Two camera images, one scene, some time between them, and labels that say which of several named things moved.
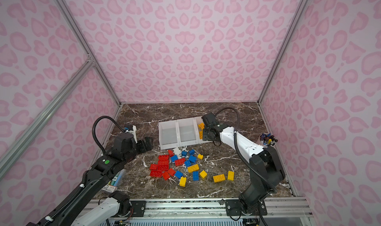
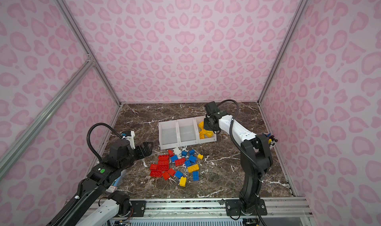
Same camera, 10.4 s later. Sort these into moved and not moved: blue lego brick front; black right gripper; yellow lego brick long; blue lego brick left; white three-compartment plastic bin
Moved: yellow lego brick long; black right gripper
Not moved: white three-compartment plastic bin; blue lego brick left; blue lego brick front
